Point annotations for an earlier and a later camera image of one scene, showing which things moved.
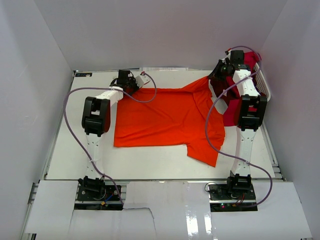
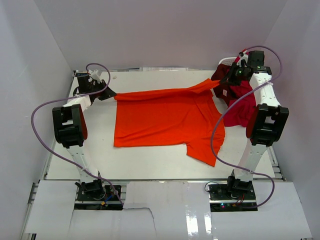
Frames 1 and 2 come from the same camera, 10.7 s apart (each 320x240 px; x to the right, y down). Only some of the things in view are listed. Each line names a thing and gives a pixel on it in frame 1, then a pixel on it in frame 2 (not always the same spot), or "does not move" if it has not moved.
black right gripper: (216, 74) → (230, 79)
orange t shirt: (170, 117) does not move
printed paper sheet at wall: (163, 69) does not move
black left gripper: (133, 79) → (108, 93)
